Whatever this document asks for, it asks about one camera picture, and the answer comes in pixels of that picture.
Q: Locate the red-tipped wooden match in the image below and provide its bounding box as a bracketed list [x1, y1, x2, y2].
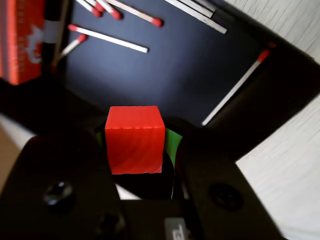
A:
[201, 49, 271, 127]
[76, 0, 103, 18]
[106, 0, 164, 28]
[96, 0, 123, 20]
[58, 33, 88, 58]
[67, 24, 150, 54]
[86, 0, 106, 12]

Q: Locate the red wooden cube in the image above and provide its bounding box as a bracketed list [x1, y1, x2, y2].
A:
[104, 105, 166, 175]

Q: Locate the red matchbox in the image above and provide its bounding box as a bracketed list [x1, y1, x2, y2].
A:
[0, 0, 63, 86]

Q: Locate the plain wooden stick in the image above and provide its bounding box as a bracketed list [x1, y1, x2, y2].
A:
[184, 0, 216, 13]
[164, 0, 228, 35]

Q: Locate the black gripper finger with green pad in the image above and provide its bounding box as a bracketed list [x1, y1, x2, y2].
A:
[0, 119, 126, 240]
[161, 117, 286, 240]

